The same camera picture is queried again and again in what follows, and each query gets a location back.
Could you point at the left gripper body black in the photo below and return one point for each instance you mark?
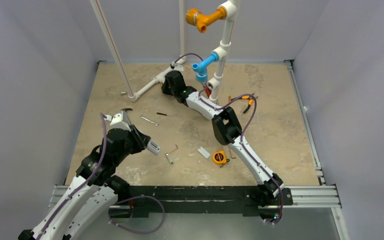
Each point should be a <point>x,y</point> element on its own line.
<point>133,140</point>

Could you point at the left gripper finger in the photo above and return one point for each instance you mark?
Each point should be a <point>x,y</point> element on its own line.
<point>140,134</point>
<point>141,145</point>

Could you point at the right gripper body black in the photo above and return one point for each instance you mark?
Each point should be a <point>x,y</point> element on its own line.
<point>207,88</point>

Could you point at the white remote control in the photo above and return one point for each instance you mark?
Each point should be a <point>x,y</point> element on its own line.
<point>153,147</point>

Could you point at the white battery cover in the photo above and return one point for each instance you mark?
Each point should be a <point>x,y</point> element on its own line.
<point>204,152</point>

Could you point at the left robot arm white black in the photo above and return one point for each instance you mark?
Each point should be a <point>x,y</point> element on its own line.
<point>94,188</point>

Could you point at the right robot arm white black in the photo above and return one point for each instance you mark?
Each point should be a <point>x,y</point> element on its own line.
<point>228,132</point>

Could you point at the small silver wrench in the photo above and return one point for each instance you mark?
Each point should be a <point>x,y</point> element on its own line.
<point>150,121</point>

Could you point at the silver allen key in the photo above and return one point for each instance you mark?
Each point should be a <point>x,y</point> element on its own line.
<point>168,155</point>

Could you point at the small black screwdriver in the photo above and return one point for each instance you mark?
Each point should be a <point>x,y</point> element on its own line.
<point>163,114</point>

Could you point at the small hammer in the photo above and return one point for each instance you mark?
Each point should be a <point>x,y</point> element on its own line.
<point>127,111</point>

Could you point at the blue pipe fitting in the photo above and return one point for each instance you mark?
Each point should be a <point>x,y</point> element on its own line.
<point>200,69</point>

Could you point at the orange pipe fitting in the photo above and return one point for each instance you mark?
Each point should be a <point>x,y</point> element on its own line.
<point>201,21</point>

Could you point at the yellow tape measure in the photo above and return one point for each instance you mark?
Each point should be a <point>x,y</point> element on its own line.
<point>219,158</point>

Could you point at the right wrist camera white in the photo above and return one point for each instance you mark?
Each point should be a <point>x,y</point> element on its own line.
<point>176,67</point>

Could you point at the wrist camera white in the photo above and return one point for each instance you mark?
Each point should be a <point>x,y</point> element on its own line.
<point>119,120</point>
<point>176,67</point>

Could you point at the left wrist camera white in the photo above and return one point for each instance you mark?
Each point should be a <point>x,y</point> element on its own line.
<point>119,120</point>

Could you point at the orange handled pliers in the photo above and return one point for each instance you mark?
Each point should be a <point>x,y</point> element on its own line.
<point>250,100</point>

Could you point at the white PVC pipe frame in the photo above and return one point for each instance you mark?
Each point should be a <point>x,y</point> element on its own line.
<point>209,71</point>

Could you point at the aluminium rail frame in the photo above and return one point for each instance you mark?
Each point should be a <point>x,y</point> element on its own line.
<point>276,132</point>

